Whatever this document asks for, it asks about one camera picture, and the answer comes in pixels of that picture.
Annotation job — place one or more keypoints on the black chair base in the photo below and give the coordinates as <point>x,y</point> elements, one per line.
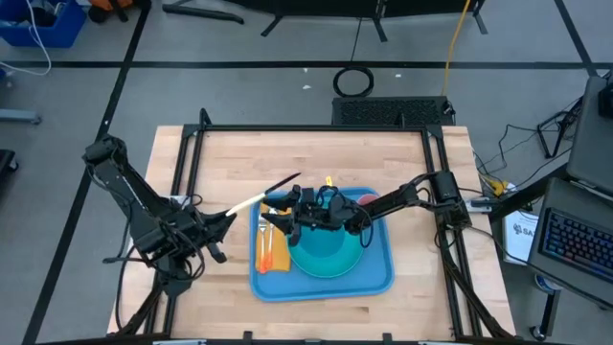
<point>6,160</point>

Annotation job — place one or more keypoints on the black partition screen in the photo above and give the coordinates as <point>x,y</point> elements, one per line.
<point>335,6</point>

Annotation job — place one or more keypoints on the grey floor bar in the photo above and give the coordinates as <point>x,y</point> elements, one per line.
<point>19,116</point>

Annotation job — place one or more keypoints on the computer keyboard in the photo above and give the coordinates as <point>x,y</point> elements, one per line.
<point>574,244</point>

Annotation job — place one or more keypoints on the pink cup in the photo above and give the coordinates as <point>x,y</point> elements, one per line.
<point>368,199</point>

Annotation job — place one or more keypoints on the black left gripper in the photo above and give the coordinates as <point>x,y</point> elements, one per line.
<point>196,230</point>

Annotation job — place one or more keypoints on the teal plate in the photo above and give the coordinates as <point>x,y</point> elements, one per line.
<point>352,263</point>

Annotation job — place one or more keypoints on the yellow plug bundle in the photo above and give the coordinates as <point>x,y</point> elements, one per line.
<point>498,186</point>

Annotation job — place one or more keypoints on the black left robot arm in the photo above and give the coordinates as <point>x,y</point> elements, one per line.
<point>134,201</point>

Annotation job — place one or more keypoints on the blue and white roll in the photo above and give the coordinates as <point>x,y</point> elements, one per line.
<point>546,283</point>

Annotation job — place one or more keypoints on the blue storage bin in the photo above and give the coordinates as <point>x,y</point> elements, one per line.
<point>52,29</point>

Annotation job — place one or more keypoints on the blue plastic tray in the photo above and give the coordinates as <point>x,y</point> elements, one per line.
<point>373,282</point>

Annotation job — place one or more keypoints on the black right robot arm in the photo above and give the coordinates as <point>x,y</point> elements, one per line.
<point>412,199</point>

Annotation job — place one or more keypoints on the grey closed laptop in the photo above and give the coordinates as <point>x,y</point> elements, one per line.
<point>591,139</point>

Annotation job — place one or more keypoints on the yellow cloth napkin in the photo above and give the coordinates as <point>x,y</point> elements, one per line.
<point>282,261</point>

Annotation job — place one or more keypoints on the table leg with caster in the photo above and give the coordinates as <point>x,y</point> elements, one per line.
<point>551,311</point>

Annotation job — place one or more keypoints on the silver aluminium bracket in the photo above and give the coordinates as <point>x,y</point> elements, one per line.
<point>179,342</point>

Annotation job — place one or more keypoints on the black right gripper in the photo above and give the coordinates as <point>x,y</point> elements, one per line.
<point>330,213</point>

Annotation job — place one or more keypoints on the white labelled box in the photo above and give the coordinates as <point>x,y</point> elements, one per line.
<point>519,239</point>

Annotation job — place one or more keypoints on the black tripod stand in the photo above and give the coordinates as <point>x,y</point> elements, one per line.
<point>567,117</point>

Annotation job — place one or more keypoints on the black frame clamp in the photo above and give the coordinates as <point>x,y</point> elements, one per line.
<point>247,336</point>
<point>387,338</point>

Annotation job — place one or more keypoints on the black perforated computer case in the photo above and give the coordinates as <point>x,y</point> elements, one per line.
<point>392,111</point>

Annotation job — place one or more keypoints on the orange and black tool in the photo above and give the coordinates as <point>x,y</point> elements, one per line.
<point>103,4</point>

